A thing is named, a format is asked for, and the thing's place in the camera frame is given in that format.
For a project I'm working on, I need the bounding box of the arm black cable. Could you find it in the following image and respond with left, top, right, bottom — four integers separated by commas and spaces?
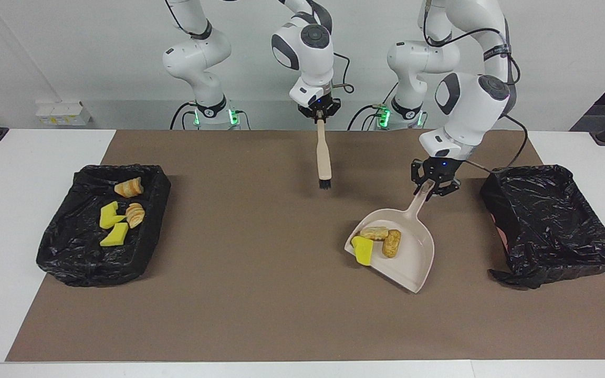
165, 0, 355, 95
422, 0, 529, 174

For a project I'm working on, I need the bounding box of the brown table mat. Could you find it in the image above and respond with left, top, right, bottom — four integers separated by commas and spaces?
6, 130, 605, 362

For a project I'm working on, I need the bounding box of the white wall socket box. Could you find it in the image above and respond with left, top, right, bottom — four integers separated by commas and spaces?
35, 101, 92, 127

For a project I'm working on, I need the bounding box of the left arm base cable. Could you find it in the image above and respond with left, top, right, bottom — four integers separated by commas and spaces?
348, 103, 388, 131

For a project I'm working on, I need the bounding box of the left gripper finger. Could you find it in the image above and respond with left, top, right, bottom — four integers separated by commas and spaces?
411, 159, 429, 197
433, 177, 462, 198

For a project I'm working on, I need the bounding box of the black bag lined bin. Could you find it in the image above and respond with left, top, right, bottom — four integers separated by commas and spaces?
480, 164, 605, 289
36, 163, 172, 287

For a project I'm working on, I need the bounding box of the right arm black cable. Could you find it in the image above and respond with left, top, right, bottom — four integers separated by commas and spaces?
165, 0, 355, 95

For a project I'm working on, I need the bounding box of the brown bread roll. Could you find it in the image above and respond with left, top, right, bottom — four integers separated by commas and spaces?
382, 229, 402, 258

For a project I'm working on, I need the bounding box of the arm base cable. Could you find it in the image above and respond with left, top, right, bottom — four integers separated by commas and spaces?
170, 102, 198, 130
348, 103, 388, 131

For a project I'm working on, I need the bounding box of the beige plastic dustpan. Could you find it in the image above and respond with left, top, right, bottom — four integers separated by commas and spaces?
345, 181, 435, 293

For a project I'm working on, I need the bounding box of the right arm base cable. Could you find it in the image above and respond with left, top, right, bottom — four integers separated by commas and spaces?
170, 102, 198, 130

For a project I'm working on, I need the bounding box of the beige hand brush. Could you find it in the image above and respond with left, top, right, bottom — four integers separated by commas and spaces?
317, 120, 333, 190

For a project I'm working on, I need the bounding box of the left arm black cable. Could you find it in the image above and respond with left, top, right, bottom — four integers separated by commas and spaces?
422, 0, 529, 174

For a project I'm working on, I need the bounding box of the yellow sponge piece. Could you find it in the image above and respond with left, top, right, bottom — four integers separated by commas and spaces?
351, 236, 374, 266
99, 202, 126, 229
100, 222, 129, 247

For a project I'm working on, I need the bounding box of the striped orange croissant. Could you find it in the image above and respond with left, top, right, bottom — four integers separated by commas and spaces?
114, 177, 143, 198

